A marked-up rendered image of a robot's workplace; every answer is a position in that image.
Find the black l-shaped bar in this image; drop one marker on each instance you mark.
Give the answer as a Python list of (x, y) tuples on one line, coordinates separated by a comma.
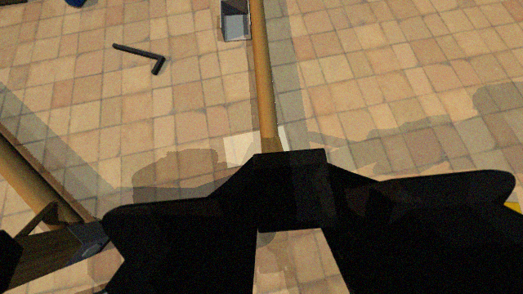
[(160, 59)]

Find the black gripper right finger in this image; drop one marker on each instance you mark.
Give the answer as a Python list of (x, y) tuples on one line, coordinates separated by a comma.
[(370, 213)]

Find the orange-yellow rectangular block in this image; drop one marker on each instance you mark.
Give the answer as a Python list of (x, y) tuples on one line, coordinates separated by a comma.
[(514, 206)]

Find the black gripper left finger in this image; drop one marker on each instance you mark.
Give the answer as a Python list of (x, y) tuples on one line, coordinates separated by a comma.
[(226, 219)]

